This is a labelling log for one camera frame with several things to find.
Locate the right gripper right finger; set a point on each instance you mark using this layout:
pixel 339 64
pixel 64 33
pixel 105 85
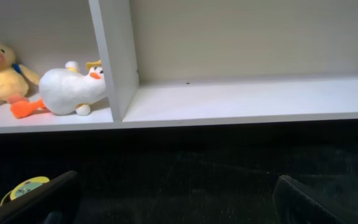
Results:
pixel 303 205

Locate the white shelf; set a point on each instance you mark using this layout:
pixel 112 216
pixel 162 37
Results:
pixel 228 96

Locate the yellow and green round toy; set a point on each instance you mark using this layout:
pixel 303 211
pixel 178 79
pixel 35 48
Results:
pixel 26 186

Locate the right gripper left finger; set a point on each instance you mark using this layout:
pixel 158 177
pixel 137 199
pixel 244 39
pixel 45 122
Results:
pixel 42 202

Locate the yellow plush duck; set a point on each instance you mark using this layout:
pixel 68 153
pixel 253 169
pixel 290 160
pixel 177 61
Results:
pixel 3 81

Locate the white plush goose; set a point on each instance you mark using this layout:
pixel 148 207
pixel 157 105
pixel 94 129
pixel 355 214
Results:
pixel 68 90

